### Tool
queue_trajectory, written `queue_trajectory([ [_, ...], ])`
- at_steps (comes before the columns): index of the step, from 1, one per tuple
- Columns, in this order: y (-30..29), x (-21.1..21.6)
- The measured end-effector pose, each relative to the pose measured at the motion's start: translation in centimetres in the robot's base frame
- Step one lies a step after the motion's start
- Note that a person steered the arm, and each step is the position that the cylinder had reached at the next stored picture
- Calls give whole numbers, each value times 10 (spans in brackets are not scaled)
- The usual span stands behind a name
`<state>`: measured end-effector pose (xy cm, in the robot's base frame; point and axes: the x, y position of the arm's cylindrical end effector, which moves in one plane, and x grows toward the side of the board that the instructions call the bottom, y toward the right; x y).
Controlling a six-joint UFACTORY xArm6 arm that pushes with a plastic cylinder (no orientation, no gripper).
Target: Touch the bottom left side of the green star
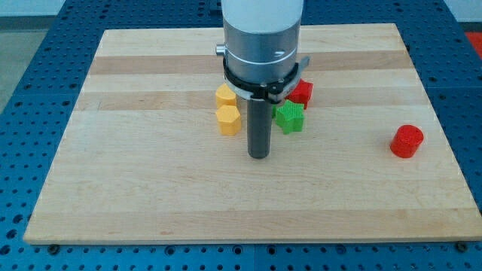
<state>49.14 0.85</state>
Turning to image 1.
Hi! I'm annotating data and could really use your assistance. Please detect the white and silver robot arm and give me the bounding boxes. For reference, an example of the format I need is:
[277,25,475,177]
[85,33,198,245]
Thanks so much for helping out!
[216,0,310,104]

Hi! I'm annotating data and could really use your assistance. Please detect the green star block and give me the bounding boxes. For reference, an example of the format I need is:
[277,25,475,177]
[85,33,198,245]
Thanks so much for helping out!
[275,100,304,135]

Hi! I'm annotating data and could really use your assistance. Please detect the red star block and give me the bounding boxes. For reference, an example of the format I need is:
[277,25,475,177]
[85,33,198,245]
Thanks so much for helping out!
[286,79,313,109]

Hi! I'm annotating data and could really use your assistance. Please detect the yellow hexagon block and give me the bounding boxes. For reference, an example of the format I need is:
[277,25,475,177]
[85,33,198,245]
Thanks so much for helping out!
[215,105,242,136]

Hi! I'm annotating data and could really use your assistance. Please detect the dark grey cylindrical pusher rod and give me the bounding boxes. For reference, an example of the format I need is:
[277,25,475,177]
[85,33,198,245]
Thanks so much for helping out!
[247,99,273,159]

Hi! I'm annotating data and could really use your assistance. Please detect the yellow heart block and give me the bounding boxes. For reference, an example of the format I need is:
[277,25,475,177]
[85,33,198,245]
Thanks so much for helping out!
[215,84,237,108]

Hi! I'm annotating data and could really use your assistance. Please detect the wooden board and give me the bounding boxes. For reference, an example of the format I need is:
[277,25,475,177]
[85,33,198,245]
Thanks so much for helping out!
[24,23,481,245]

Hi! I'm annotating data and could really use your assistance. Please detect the red cylinder block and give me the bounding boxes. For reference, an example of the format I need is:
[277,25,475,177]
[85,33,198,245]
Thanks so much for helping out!
[390,124,424,158]

